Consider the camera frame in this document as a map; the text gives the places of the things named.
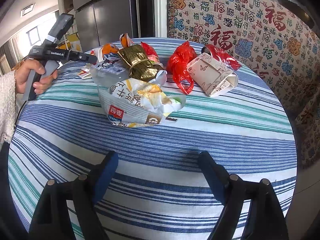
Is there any kitchen storage rack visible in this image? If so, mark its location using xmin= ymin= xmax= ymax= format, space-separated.
xmin=57 ymin=33 xmax=82 ymax=52

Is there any orange snack wrapper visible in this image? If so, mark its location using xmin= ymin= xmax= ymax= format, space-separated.
xmin=101 ymin=33 xmax=134 ymax=56

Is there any white fuzzy sleeve forearm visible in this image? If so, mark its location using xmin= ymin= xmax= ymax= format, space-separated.
xmin=0 ymin=71 xmax=16 ymax=147

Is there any person's left hand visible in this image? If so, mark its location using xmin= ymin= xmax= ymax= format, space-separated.
xmin=15 ymin=58 xmax=59 ymax=95

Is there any red plastic bag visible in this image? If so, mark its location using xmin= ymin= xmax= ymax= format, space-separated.
xmin=167 ymin=41 xmax=197 ymax=94

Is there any white yellow snack bag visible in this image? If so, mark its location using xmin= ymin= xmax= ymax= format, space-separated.
xmin=98 ymin=78 xmax=186 ymax=128

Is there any patterned Chinese character cloth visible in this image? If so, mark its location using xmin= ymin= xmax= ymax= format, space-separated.
xmin=168 ymin=0 xmax=319 ymax=168

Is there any stainless steel refrigerator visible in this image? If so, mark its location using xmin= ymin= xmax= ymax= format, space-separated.
xmin=73 ymin=0 xmax=139 ymax=51

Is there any blue striped tablecloth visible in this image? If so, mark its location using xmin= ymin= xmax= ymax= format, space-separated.
xmin=8 ymin=62 xmax=297 ymax=239

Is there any crushed red cola can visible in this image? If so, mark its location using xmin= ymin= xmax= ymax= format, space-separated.
xmin=201 ymin=44 xmax=241 ymax=71

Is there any dark pan on counter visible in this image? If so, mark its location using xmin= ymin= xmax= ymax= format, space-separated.
xmin=278 ymin=0 xmax=315 ymax=29

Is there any gold foil wrapper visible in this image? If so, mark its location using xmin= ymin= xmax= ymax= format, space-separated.
xmin=117 ymin=44 xmax=163 ymax=82

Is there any white floral paper box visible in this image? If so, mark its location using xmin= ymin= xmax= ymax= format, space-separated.
xmin=187 ymin=53 xmax=238 ymax=97

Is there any red wrapper behind pile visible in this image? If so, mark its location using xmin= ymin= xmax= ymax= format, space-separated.
xmin=140 ymin=42 xmax=160 ymax=63

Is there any clear plastic wrapper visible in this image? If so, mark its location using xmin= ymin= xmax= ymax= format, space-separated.
xmin=90 ymin=56 xmax=129 ymax=88

